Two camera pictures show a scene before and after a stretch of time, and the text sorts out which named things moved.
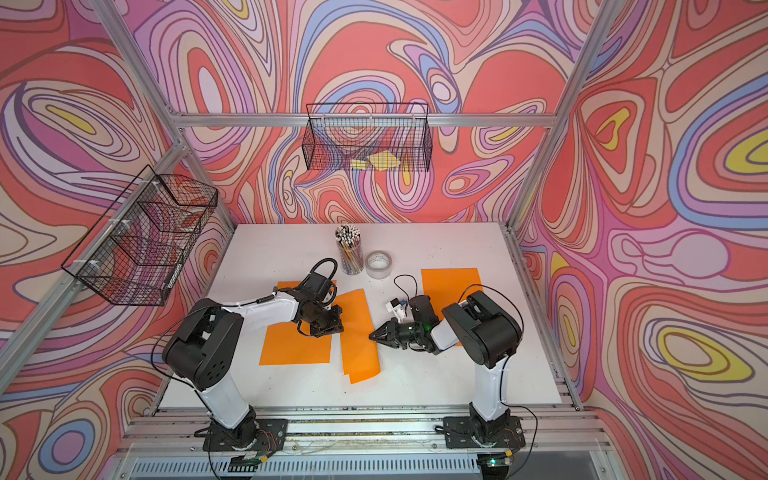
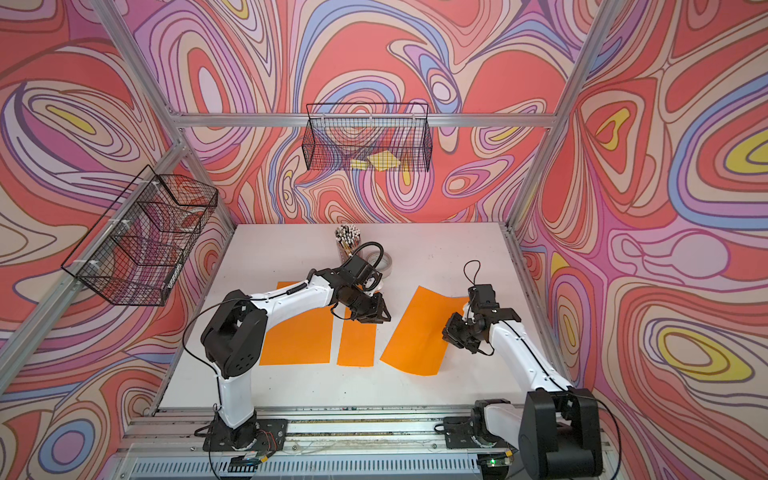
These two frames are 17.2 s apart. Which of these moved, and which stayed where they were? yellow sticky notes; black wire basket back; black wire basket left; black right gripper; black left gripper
Moved: black left gripper; black right gripper
Stayed: yellow sticky notes; black wire basket back; black wire basket left
